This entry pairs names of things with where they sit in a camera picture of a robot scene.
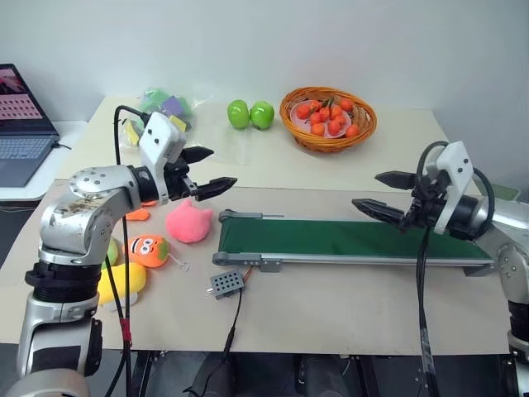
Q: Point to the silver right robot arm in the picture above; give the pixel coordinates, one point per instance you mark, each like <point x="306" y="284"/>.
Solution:
<point x="512" y="256"/>

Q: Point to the white plate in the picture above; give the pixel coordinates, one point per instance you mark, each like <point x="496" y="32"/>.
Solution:
<point x="296" y="118"/>

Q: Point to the green conveyor belt grey frame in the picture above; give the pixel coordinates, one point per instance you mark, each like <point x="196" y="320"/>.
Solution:
<point x="314" y="237"/>

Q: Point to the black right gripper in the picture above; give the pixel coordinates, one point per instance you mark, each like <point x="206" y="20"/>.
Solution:
<point x="425" y="207"/>

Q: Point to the small orange tangerine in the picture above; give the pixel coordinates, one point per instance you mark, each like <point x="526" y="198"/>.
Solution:
<point x="325" y="112"/>
<point x="336" y="110"/>
<point x="339" y="120"/>
<point x="346" y="104"/>
<point x="352" y="131"/>
<point x="315" y="105"/>
<point x="334" y="127"/>
<point x="317" y="118"/>
<point x="318" y="130"/>
<point x="303" y="111"/>

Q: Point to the green toy apple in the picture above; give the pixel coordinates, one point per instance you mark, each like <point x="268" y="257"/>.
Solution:
<point x="262" y="116"/>
<point x="237" y="115"/>

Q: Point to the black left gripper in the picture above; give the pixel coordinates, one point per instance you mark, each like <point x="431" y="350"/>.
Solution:
<point x="178" y="182"/>

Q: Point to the green and white bin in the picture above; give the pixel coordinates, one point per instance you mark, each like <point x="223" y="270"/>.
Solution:
<point x="506" y="191"/>

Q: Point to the orange plush toy with eyes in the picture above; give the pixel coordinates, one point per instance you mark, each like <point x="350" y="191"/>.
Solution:
<point x="146" y="250"/>

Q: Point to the grey perforated control box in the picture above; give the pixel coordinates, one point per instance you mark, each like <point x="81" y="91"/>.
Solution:
<point x="224" y="284"/>

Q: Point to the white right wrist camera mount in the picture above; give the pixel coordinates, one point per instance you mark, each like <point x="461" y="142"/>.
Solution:
<point x="456" y="165"/>

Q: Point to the green plush toy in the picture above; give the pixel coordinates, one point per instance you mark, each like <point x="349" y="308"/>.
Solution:
<point x="112" y="254"/>

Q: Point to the pink plush toy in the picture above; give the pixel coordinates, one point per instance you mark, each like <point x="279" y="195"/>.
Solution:
<point x="188" y="225"/>

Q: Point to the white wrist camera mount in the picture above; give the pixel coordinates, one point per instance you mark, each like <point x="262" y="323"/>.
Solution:
<point x="159" y="138"/>
<point x="456" y="165"/>

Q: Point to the orange wicker basket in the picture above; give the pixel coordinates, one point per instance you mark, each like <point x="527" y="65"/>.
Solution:
<point x="368" y="122"/>

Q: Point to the yellow plush toy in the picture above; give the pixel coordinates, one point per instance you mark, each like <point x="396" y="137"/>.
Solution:
<point x="111" y="285"/>

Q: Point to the dark grey laptop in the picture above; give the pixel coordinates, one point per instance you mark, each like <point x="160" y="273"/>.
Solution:
<point x="20" y="124"/>

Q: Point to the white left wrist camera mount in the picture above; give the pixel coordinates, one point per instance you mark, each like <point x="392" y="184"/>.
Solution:
<point x="159" y="138"/>

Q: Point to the plastic bag of colourful blocks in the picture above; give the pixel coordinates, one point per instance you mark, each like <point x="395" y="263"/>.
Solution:
<point x="173" y="105"/>

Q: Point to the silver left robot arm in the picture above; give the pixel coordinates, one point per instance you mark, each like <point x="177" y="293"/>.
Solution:
<point x="74" y="223"/>

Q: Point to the small orange plush piece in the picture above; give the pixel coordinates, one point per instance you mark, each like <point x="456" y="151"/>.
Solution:
<point x="138" y="215"/>

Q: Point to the white side desk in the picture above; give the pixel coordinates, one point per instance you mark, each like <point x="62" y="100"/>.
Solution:
<point x="68" y="136"/>

